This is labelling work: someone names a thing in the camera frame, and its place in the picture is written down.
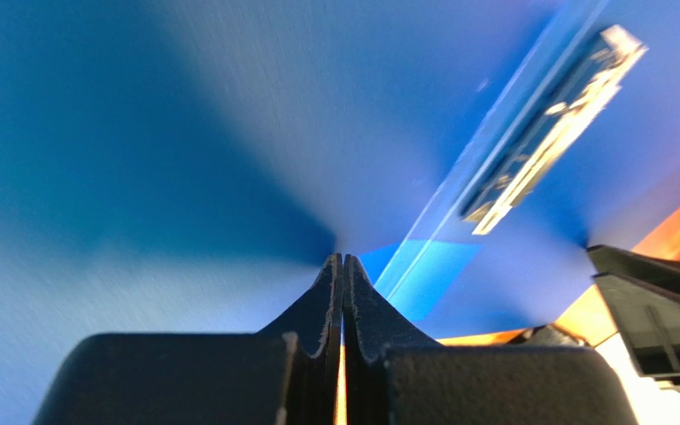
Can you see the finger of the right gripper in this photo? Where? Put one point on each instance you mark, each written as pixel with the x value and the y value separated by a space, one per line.
pixel 642 295

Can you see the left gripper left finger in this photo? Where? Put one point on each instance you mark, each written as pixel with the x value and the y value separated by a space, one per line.
pixel 285 373

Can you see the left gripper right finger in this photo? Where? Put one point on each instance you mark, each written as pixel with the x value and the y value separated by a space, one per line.
pixel 396 374

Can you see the blue file folder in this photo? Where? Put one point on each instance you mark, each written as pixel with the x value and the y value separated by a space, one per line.
pixel 187 166

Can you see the metal folder clip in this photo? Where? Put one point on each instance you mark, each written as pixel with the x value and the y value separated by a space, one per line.
pixel 554 121

